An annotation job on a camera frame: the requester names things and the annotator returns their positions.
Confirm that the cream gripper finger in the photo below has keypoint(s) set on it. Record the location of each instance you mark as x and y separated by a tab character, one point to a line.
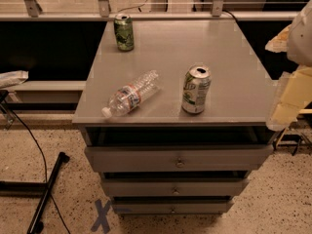
279	43
294	92

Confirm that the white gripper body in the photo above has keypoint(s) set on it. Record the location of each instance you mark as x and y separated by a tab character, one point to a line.
300	38

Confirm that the silver green 7up can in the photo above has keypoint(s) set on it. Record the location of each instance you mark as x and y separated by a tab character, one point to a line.
196	84

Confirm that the green camouflage soda can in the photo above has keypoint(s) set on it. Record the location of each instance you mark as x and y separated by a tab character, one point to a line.
123	30

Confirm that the top grey drawer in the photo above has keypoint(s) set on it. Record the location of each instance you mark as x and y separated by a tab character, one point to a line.
127	159

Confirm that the grey drawer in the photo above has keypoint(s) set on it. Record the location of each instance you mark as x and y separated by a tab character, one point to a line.
166	188
180	208
127	159

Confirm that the grey drawer cabinet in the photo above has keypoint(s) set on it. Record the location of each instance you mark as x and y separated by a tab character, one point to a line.
237	103

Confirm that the clear plastic water bottle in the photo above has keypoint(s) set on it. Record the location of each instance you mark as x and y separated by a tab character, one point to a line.
132	95

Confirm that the middle grey drawer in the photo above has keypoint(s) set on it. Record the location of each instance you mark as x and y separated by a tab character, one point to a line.
166	188

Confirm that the bottom grey drawer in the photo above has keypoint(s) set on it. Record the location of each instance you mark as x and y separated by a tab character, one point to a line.
180	208

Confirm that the crumpled plastic bag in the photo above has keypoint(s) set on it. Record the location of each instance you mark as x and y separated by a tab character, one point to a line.
13	78

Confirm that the black metal stand base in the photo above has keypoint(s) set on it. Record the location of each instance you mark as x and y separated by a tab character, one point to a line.
41	190

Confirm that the grey metal railing frame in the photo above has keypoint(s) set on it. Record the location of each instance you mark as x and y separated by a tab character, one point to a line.
144	9

